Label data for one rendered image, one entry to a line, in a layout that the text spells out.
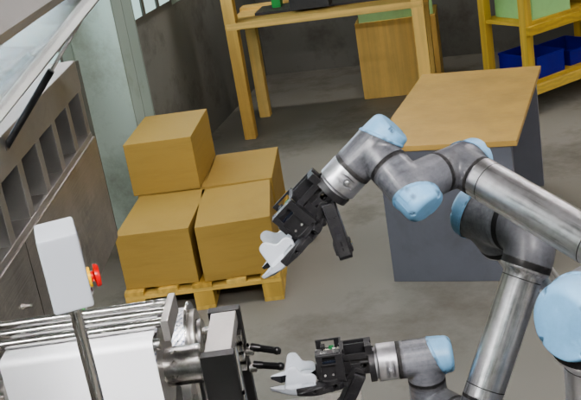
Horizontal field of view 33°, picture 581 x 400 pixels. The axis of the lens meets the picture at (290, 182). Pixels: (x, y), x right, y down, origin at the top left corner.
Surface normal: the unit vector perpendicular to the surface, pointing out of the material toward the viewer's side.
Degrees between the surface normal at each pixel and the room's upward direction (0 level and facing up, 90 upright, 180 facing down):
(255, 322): 0
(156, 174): 90
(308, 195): 90
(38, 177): 90
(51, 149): 90
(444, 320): 0
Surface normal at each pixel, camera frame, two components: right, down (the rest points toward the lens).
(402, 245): -0.30, 0.36
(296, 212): 0.00, 0.33
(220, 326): -0.15, -0.93
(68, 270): 0.29, 0.27
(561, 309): -0.79, 0.19
